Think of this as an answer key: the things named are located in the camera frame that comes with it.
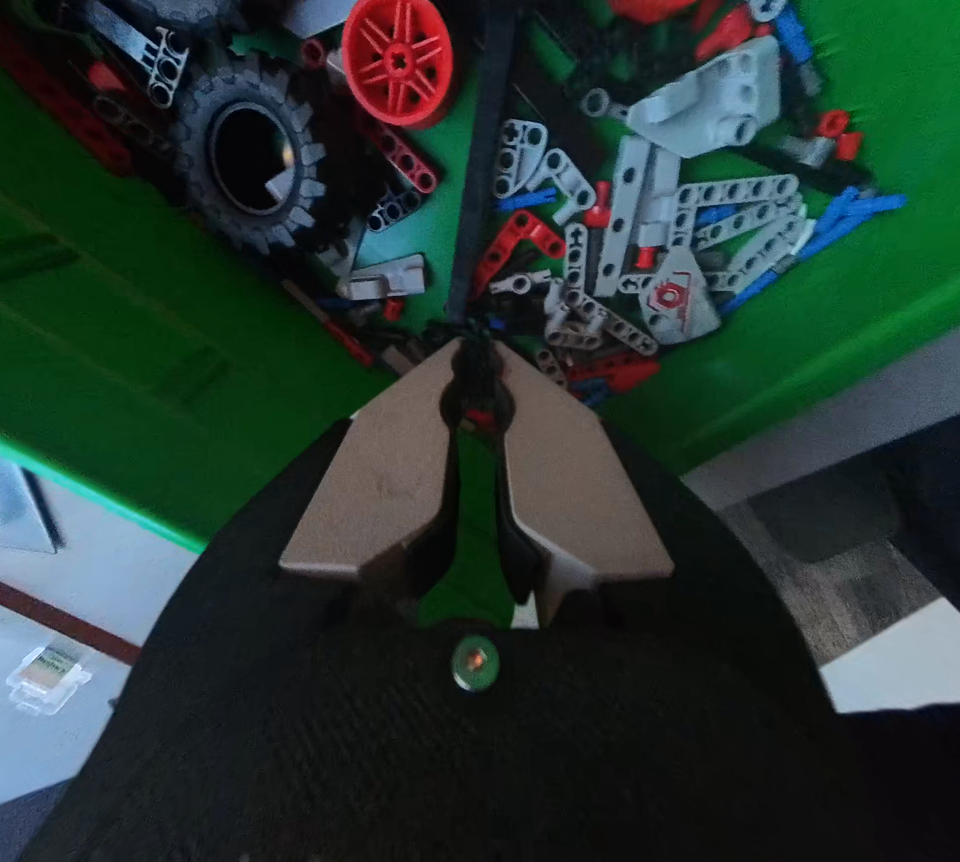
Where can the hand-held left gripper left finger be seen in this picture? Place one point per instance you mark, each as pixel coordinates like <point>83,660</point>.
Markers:
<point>375,479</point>

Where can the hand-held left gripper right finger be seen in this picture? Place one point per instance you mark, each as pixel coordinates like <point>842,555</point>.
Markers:
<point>577,494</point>

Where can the small black lego beam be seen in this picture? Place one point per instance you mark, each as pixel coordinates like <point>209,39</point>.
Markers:
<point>474,359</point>

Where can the green plastic bin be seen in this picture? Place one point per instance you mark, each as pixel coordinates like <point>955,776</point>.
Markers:
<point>112,352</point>

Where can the grey lego panel red print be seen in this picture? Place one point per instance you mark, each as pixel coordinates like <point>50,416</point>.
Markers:
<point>675,310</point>

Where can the red angled lego beam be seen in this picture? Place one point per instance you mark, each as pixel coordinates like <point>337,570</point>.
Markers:
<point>525,228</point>

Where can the grey bent lego liftarm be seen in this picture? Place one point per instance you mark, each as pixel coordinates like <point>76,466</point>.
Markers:
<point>570,179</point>

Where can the short red lego beam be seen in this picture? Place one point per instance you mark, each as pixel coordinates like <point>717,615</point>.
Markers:
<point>401,156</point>

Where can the long black lego beam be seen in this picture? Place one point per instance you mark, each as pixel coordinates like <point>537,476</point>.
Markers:
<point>484,164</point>

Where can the pile of grey lego beams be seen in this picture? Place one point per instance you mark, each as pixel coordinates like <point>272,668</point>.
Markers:
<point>735,190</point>

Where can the grey triangular lego liftarm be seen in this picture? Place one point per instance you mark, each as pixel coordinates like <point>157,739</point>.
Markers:
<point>517,156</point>

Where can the cluster of blue lego pins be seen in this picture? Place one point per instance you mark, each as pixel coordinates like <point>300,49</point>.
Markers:
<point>847,209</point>

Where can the small black knobby lego tire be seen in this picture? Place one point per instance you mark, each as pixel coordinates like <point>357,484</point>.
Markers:
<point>199,126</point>

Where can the large grey lego panel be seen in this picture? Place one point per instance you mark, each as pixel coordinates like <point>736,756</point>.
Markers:
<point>712,104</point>

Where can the red spoked lego wheel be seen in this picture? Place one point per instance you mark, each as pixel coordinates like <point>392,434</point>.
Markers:
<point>397,59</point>

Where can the grey perforated lego piece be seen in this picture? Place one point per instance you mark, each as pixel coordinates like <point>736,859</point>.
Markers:
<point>166,66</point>

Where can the long dark red lego beam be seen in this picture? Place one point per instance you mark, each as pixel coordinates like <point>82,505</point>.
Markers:
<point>60,104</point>

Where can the clear plastic case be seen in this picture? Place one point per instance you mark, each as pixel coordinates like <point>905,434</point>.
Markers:
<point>49,674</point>

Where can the grey lego bracket piece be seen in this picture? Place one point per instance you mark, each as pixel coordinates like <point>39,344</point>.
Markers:
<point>375,280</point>

